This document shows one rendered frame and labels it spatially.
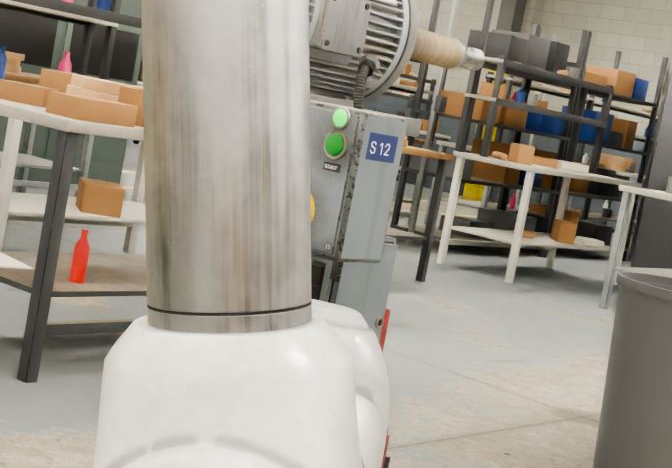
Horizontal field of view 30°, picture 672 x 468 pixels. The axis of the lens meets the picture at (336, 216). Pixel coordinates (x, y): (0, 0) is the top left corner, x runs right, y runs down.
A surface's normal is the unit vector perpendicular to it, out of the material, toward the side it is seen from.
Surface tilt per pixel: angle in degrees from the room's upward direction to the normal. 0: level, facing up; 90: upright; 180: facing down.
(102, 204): 90
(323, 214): 90
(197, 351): 51
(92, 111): 90
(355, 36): 90
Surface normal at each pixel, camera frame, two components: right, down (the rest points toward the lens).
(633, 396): -0.72, -0.01
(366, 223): 0.76, 0.20
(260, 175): 0.44, 0.06
